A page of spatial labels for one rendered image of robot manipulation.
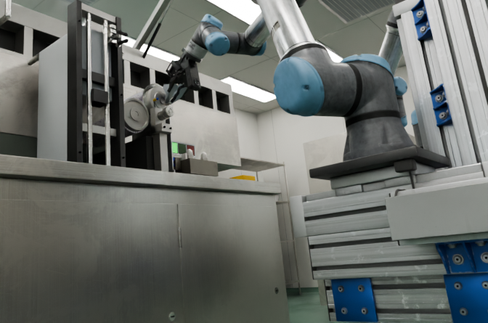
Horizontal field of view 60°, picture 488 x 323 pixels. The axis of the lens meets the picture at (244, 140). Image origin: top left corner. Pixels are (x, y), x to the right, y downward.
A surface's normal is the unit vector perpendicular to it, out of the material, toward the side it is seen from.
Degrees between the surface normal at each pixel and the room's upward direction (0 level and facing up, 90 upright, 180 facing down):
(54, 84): 90
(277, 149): 90
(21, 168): 90
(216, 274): 90
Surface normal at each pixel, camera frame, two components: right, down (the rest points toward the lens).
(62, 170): 0.78, -0.23
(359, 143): -0.71, -0.39
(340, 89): 0.40, 0.15
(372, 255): -0.63, -0.13
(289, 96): -0.88, 0.10
